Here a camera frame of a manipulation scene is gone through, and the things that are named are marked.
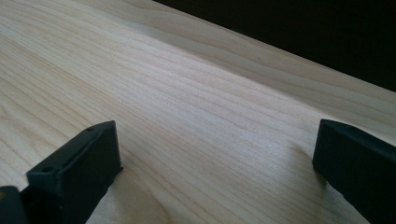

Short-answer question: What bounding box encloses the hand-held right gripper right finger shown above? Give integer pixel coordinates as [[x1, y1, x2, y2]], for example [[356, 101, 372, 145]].
[[312, 119, 396, 224]]

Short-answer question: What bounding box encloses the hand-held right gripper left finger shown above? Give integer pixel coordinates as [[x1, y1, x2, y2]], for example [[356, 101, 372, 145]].
[[20, 119, 123, 224]]

